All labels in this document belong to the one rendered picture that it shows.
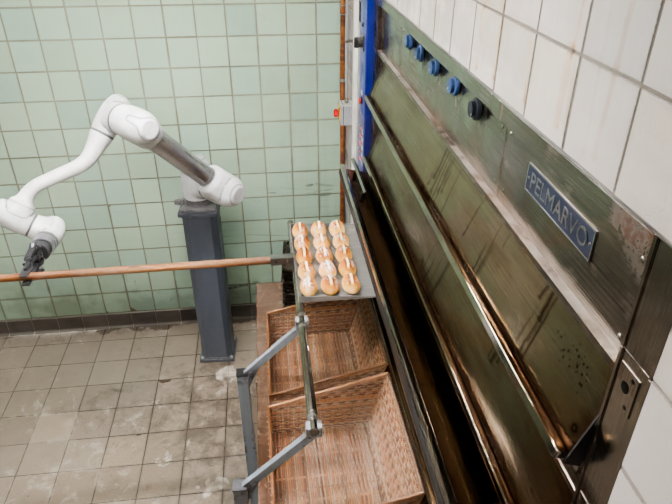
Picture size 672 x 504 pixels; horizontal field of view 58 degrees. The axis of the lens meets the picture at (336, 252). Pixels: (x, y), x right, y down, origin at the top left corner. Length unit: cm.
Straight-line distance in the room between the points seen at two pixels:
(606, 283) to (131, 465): 274
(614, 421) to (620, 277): 19
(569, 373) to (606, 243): 23
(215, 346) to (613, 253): 302
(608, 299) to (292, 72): 267
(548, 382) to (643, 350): 26
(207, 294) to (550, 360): 263
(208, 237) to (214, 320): 55
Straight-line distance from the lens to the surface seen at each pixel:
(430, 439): 136
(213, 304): 351
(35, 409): 379
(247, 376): 223
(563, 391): 103
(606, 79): 88
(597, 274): 94
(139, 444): 340
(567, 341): 104
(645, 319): 83
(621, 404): 90
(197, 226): 325
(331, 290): 217
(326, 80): 340
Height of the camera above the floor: 244
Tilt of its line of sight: 31 degrees down
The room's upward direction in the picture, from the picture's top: straight up
